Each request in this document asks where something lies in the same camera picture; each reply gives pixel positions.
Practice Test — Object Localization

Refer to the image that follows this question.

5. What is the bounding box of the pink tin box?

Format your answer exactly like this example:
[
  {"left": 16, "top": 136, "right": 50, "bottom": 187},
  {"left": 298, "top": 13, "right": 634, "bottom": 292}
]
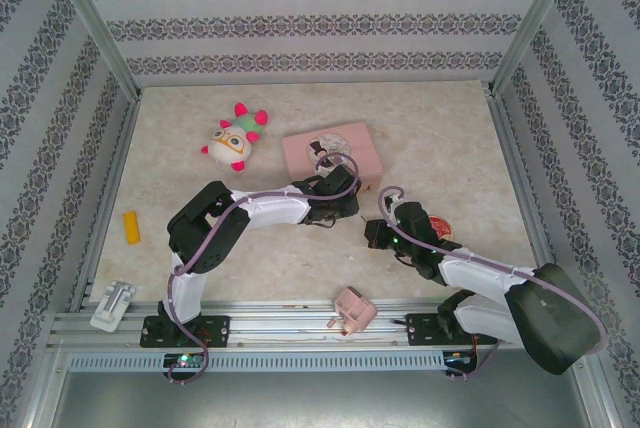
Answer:
[{"left": 281, "top": 121, "right": 385, "bottom": 194}]

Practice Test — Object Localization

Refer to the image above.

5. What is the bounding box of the round tin with red lid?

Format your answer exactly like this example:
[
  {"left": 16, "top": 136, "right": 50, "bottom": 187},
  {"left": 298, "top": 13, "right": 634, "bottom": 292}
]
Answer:
[{"left": 426, "top": 214, "right": 455, "bottom": 245}]

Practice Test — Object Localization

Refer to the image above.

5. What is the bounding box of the pink plastic toy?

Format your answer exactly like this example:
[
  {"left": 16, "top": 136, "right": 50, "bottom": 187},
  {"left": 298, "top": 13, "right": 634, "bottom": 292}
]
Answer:
[{"left": 327, "top": 286, "right": 377, "bottom": 338}]

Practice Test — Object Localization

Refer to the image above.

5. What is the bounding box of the white and pink plush toy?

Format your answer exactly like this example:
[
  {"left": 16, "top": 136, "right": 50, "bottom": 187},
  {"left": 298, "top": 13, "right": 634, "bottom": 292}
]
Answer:
[{"left": 200, "top": 101, "right": 271, "bottom": 175}]

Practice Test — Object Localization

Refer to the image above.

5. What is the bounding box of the grey metal sheet panel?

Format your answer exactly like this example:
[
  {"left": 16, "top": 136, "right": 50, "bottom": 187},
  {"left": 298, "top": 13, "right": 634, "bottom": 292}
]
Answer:
[{"left": 19, "top": 347, "right": 621, "bottom": 428}]

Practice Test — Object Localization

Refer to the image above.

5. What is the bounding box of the yellow block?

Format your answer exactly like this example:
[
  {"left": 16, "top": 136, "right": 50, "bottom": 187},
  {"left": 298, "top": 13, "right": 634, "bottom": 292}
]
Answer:
[{"left": 123, "top": 210, "right": 143, "bottom": 247}]

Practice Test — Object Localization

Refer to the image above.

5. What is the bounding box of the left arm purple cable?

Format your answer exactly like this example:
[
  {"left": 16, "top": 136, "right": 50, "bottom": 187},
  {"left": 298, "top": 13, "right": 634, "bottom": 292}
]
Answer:
[{"left": 167, "top": 153, "right": 362, "bottom": 388}]

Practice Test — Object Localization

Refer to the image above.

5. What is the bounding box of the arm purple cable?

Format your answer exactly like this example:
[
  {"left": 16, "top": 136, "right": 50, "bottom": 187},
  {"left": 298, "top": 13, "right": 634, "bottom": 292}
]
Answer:
[
  {"left": 167, "top": 153, "right": 362, "bottom": 388},
  {"left": 378, "top": 186, "right": 609, "bottom": 384}
]

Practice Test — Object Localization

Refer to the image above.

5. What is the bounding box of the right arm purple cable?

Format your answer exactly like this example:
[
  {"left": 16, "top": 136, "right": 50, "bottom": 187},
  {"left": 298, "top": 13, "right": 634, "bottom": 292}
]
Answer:
[{"left": 378, "top": 186, "right": 609, "bottom": 384}]

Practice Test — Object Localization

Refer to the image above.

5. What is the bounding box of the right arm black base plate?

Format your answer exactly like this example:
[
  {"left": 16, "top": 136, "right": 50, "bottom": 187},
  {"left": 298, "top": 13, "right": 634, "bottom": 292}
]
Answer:
[{"left": 405, "top": 312, "right": 499, "bottom": 348}]

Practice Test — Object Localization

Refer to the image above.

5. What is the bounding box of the long aluminium mounting rail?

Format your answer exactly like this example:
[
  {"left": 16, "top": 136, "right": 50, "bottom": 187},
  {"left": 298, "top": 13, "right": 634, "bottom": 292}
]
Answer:
[{"left": 47, "top": 300, "right": 594, "bottom": 349}]

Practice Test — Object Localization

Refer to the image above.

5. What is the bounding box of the aluminium side rail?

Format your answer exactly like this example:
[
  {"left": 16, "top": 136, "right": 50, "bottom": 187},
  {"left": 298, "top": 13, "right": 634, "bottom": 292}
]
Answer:
[
  {"left": 67, "top": 92, "right": 144, "bottom": 312},
  {"left": 483, "top": 85, "right": 571, "bottom": 309}
]

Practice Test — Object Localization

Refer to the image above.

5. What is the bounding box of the slotted grey cable duct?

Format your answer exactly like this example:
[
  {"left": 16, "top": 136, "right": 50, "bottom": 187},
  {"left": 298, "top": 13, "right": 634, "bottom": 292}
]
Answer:
[{"left": 67, "top": 351, "right": 446, "bottom": 373}]

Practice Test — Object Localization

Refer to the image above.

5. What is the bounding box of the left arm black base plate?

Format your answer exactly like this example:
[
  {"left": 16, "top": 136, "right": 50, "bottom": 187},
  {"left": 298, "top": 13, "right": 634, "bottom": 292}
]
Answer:
[{"left": 140, "top": 315, "right": 231, "bottom": 349}]

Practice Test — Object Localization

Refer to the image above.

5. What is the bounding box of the aluminium corner post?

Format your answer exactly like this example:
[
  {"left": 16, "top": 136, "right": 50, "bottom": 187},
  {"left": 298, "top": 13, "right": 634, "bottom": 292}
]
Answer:
[
  {"left": 485, "top": 0, "right": 585, "bottom": 94},
  {"left": 42, "top": 0, "right": 144, "bottom": 99}
]

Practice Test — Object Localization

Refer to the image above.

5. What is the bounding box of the white plastic bracket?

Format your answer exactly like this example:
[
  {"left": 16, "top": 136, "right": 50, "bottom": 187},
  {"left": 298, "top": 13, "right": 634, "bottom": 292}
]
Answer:
[{"left": 89, "top": 278, "right": 136, "bottom": 333}]

